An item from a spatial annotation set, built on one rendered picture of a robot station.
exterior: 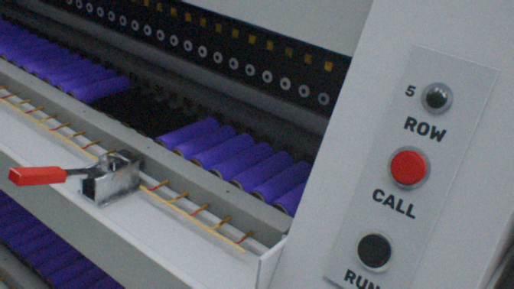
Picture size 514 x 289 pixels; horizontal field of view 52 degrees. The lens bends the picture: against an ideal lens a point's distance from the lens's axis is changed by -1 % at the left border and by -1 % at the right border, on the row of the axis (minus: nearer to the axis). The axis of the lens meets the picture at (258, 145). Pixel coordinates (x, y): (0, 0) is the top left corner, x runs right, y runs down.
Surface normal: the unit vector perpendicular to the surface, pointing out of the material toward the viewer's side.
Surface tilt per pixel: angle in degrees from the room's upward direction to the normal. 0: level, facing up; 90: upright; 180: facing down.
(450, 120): 90
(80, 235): 110
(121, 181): 90
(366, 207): 90
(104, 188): 90
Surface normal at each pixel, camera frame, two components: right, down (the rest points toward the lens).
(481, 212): -0.54, -0.01
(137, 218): 0.11, -0.87
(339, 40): -0.62, 0.31
